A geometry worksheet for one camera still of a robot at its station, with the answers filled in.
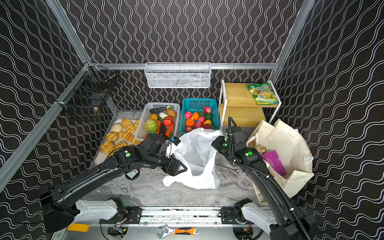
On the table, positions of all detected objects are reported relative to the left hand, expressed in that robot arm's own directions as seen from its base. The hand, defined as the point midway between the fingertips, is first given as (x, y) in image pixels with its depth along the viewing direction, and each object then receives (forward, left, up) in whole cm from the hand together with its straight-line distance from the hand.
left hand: (185, 167), depth 64 cm
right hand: (+16, -12, -2) cm, 20 cm away
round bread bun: (+21, +53, -18) cm, 60 cm away
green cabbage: (+36, +27, -14) cm, 47 cm away
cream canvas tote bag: (+15, -53, -7) cm, 56 cm away
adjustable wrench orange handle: (-21, +10, -25) cm, 34 cm away
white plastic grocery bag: (+21, -4, -21) cm, 30 cm away
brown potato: (+51, +16, -16) cm, 55 cm away
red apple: (+47, +3, -15) cm, 49 cm away
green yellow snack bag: (+38, -39, +10) cm, 56 cm away
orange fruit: (+43, +1, -18) cm, 46 cm away
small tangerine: (+49, -3, -17) cm, 53 cm away
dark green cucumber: (+53, +26, -16) cm, 61 cm away
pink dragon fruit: (+41, -9, -19) cm, 46 cm away
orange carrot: (+35, +16, -20) cm, 43 cm away
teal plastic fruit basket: (+61, -1, -17) cm, 63 cm away
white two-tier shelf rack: (+34, -25, +9) cm, 43 cm away
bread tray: (+34, +48, -20) cm, 62 cm away
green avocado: (+50, -12, -18) cm, 54 cm away
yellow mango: (+45, -12, -19) cm, 50 cm away
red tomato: (+41, +16, -15) cm, 47 cm away
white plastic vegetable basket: (+33, +34, -17) cm, 50 cm away
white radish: (+50, +22, -18) cm, 58 cm away
